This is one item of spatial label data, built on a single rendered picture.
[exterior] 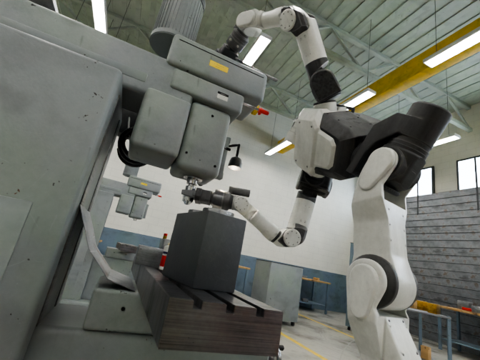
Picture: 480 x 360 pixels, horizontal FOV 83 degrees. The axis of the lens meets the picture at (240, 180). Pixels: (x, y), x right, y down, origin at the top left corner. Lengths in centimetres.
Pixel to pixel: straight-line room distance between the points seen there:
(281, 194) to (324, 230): 205
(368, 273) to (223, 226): 41
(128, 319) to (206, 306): 53
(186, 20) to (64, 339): 131
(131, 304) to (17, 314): 29
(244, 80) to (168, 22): 42
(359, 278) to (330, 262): 935
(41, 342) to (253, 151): 834
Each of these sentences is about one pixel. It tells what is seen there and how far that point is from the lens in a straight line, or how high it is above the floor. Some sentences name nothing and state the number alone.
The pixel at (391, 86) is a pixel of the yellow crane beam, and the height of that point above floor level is 477.
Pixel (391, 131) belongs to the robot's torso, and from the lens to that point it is 97.
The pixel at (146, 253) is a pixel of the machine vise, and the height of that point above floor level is 96.
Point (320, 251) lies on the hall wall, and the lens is 992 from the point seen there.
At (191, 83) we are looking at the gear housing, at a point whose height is 168.
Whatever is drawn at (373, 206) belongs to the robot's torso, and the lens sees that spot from 90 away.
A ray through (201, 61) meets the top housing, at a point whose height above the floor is 180.
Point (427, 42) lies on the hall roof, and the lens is 775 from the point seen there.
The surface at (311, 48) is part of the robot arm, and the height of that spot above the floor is 182.
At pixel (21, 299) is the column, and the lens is 98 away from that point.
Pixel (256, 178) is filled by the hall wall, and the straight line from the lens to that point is 880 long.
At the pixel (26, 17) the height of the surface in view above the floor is 168.
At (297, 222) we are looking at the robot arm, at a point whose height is 120.
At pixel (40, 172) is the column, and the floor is 114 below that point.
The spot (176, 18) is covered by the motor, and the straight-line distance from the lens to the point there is 146.
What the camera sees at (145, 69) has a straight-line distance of 126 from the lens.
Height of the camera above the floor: 100
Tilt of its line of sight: 16 degrees up
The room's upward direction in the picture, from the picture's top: 11 degrees clockwise
